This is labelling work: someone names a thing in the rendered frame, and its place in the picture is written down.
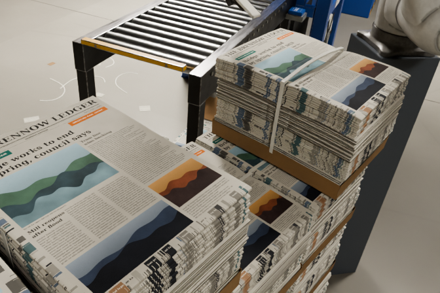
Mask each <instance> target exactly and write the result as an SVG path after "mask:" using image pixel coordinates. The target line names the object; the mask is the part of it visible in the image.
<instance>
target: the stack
mask: <svg viewBox="0 0 440 293"><path fill-rule="evenodd" d="M181 148H184V149H185V150H187V151H189V152H191V153H193V154H194V155H196V156H198V157H200V158H202V159H203V160H206V161H207V162H209V163H211V164H212V165H214V166H216V167H218V168H219V169H222V170H223V171H225V172H227V173H228V174H230V175H232V176H233V177H236V178H237V179H239V180H241V181H242V182H244V183H246V184H248V185H249V186H251V187H252V190H251V191H250V192H248V194H249V195H250V196H251V197H250V198H249V200H250V203H251V204H250V205H249V208H248V209H249V210H250V211H249V213H248V219H250V222H249V224H248V225H249V226H248V227H249V228H248V231H247V236H248V237H249V239H248V240H247V243H246V244H245V245H244V246H243V248H244V249H243V252H244V253H243V254H242V259H241V260H240V263H241V264H240V268H242V272H241V276H240V282H239V285H238V286H237V287H236V288H235V289H234V290H233V291H232V293H279V291H280V290H281V289H282V288H283V287H284V286H285V285H286V284H287V283H288V282H289V281H290V280H291V279H292V278H293V276H294V275H295V274H296V273H297V272H298V271H299V270H300V266H301V265H300V263H301V264H302V267H303V264H304V263H305V262H306V261H307V260H308V259H309V258H310V257H311V255H312V254H313V253H314V252H315V251H316V249H317V248H318V247H319V246H320V245H321V244H322V243H323V242H324V241H325V240H326V239H327V238H328V237H329V235H330V234H331V233H332V232H333V231H334V230H335V229H336V228H337V227H338V226H339V224H340V223H341V222H342V221H343V220H344V219H345V218H346V217H347V216H348V215H349V214H350V213H351V212H352V211H353V208H354V204H355V203H356V201H357V200H358V196H359V191H360V189H361V188H360V187H359V186H360V182H361V181H362V180H363V178H362V176H364V172H365V170H366V169H367V168H368V167H366V168H365V169H364V170H363V171H362V172H361V173H360V174H359V175H358V176H357V177H356V178H355V179H354V181H353V182H352V183H351V184H350V185H349V186H348V187H347V188H346V189H345V191H344V192H343V193H342V194H341V195H340V196H339V197H338V198H337V199H336V200H335V199H333V198H331V197H329V196H327V195H326V194H324V193H322V192H320V191H319V190H317V189H315V188H314V187H312V186H310V185H309V184H307V183H305V182H303V181H301V180H300V179H298V178H296V177H294V176H293V175H291V174H289V173H288V172H286V171H284V170H283V169H280V168H279V167H277V166H275V165H273V164H271V163H269V162H268V161H266V160H264V159H262V158H260V157H258V156H256V155H254V154H252V153H250V152H248V151H246V150H244V149H242V148H240V147H239V146H237V145H235V144H233V143H231V142H229V141H227V140H225V139H223V138H222V137H220V136H218V135H216V134H214V133H212V129H211V130H209V131H207V132H206V133H204V134H202V135H201V136H199V137H197V138H196V141H195V143H194V142H190V143H188V144H186V145H183V146H181ZM345 225H347V224H345ZM345 225H344V226H343V228H342V229H341V230H340V231H339V232H338V234H336V236H334V238H332V240H331V241H330V242H329V243H328V244H327V245H326V247H325V248H324V249H323V250H322V251H321V252H320V253H319V254H318V255H317V256H316V257H315V259H314V260H313V261H312V262H311V263H310V264H309V266H308V267H307V268H306V269H305V270H304V271H303V272H302V273H301V274H300V275H299V278H298V279H297V280H296V281H295V282H294V283H293V285H292V286H291V287H290V288H289V289H288V290H287V292H286V293H309V292H310V291H311V290H312V289H313V287H314V286H315V285H316V284H317V282H318V281H319V280H320V279H321V278H322V277H323V276H324V274H325V273H326V272H327V270H328V269H329V268H330V267H331V266H332V264H333V261H334V260H335V256H336V255H337V254H338V251H339V247H340V243H339V242H340V239H341V238H342V236H341V235H342V234H343V232H344V229H345V228H346V226H345ZM330 276H331V272H329V273H328V275H327V276H326V277H325V279H324V280H323V281H322V282H321V283H320V285H319V286H318V287H317V289H315V291H314V292H313V293H325V291H326V290H327V286H328V284H329V283H328V280H329V278H330Z"/></svg>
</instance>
